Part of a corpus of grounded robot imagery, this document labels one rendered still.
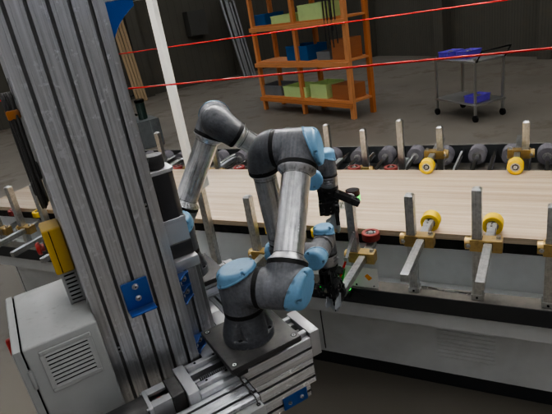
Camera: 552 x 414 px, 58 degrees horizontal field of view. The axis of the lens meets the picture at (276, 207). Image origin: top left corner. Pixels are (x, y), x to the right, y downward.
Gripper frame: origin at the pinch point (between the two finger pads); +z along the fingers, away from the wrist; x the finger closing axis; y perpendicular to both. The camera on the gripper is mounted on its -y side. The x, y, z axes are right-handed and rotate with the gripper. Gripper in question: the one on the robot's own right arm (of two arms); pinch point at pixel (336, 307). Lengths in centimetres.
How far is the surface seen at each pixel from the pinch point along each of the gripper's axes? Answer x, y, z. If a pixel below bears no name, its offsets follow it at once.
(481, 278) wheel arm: 50, -9, -14
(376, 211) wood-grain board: -4, -71, -8
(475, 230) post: 45, -35, -18
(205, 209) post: -78, -35, -21
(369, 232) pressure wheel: -0.5, -47.0, -8.1
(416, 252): 25.6, -22.9, -13.5
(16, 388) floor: -213, 16, 83
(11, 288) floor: -336, -73, 83
